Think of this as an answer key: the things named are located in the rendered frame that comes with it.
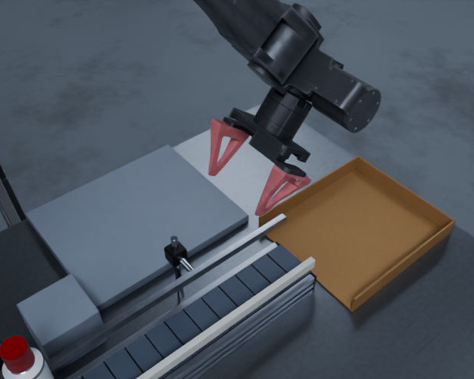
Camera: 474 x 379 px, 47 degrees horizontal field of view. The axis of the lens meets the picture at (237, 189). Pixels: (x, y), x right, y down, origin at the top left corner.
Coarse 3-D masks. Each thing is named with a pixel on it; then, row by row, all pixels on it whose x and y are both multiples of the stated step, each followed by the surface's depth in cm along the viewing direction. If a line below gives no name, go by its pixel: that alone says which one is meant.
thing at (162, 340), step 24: (264, 264) 100; (288, 264) 100; (216, 288) 96; (240, 288) 96; (264, 288) 96; (288, 288) 97; (192, 312) 93; (216, 312) 93; (144, 336) 90; (168, 336) 90; (192, 336) 90; (120, 360) 86; (144, 360) 86
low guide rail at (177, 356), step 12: (300, 264) 96; (312, 264) 97; (288, 276) 94; (300, 276) 96; (276, 288) 92; (252, 300) 90; (264, 300) 92; (240, 312) 89; (216, 324) 87; (228, 324) 88; (204, 336) 86; (216, 336) 88; (180, 348) 84; (192, 348) 84; (168, 360) 83; (180, 360) 84; (144, 372) 81; (156, 372) 81
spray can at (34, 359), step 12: (12, 336) 67; (0, 348) 65; (12, 348) 65; (24, 348) 65; (36, 348) 70; (12, 360) 65; (24, 360) 66; (36, 360) 68; (12, 372) 67; (24, 372) 67; (36, 372) 68; (48, 372) 71
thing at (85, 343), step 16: (272, 224) 96; (240, 240) 94; (256, 240) 95; (224, 256) 91; (192, 272) 89; (176, 288) 87; (144, 304) 84; (112, 320) 82; (128, 320) 83; (96, 336) 80; (64, 352) 78; (80, 352) 80
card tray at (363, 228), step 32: (352, 160) 123; (320, 192) 121; (352, 192) 121; (384, 192) 121; (288, 224) 114; (320, 224) 114; (352, 224) 114; (384, 224) 114; (416, 224) 114; (448, 224) 109; (320, 256) 107; (352, 256) 107; (384, 256) 107; (416, 256) 106; (352, 288) 102
